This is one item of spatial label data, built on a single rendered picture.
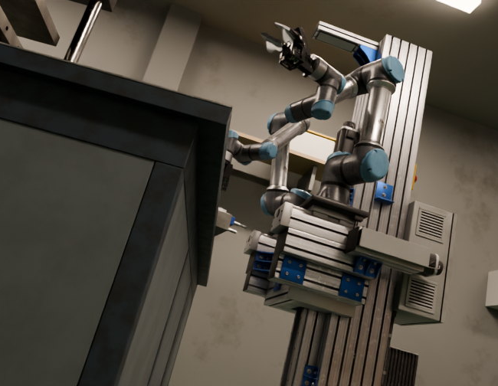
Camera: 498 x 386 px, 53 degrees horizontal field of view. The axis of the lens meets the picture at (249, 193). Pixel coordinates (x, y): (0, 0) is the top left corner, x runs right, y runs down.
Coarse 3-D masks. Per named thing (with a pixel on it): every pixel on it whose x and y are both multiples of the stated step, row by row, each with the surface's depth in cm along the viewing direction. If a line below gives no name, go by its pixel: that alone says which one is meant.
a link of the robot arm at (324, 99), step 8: (320, 88) 179; (328, 88) 178; (312, 96) 181; (320, 96) 177; (328, 96) 177; (304, 104) 183; (312, 104) 180; (320, 104) 176; (328, 104) 176; (304, 112) 184; (312, 112) 179; (320, 112) 176; (328, 112) 176
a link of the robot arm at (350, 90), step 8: (352, 72) 209; (352, 80) 205; (344, 88) 202; (352, 88) 205; (360, 88) 207; (336, 96) 198; (344, 96) 202; (352, 96) 208; (296, 104) 187; (288, 112) 190; (296, 112) 187; (288, 120) 192; (296, 120) 190
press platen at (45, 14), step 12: (0, 0) 200; (12, 0) 198; (24, 0) 196; (36, 0) 195; (12, 12) 206; (24, 12) 204; (36, 12) 201; (48, 12) 207; (12, 24) 214; (24, 24) 212; (36, 24) 209; (48, 24) 210; (24, 36) 221; (36, 36) 218; (48, 36) 216
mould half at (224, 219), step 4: (220, 212) 167; (224, 212) 168; (220, 216) 167; (224, 216) 167; (228, 216) 168; (220, 220) 166; (224, 220) 167; (228, 220) 167; (216, 224) 165; (220, 224) 166; (224, 224) 167; (228, 224) 167; (216, 228) 168; (220, 228) 167; (224, 228) 166; (216, 232) 173; (220, 232) 172
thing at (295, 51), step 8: (288, 48) 173; (296, 48) 171; (304, 48) 172; (280, 56) 173; (288, 56) 170; (296, 56) 168; (304, 56) 171; (312, 56) 178; (288, 64) 173; (296, 64) 173; (304, 64) 173; (312, 64) 176; (304, 72) 175; (312, 72) 175
